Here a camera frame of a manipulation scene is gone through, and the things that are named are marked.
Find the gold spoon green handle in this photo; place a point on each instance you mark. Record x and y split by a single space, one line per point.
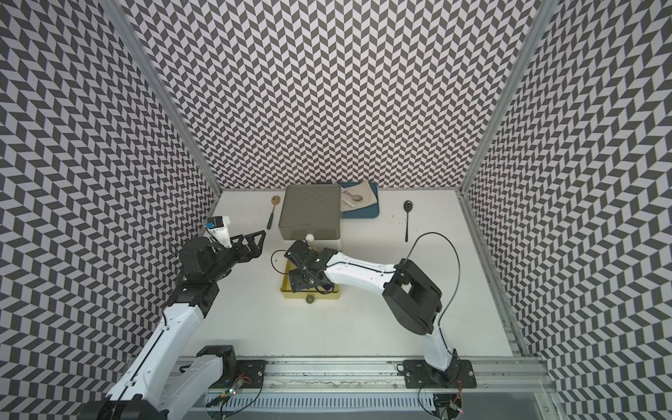
275 200

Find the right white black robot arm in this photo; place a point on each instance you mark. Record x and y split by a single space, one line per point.
413 298

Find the aluminium front rail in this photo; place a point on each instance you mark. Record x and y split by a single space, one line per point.
371 374

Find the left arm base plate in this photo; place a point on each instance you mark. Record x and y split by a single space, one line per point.
251 371

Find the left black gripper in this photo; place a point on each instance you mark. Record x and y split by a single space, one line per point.
254 250

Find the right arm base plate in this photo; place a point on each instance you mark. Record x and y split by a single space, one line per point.
418 374

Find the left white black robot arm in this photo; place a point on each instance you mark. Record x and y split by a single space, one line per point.
143 392

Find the beige folded cloth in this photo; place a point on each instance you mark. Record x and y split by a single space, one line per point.
366 189

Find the grey three-drawer storage box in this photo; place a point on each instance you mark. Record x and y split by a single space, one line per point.
311 213

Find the black spoon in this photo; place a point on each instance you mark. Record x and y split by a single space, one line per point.
408 207

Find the silver spoon on cloth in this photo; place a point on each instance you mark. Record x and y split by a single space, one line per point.
357 198

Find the teal blue tray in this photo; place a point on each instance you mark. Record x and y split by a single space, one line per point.
367 213

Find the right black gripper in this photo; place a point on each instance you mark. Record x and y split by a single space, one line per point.
297 282

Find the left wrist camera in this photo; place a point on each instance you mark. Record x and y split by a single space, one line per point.
218 228

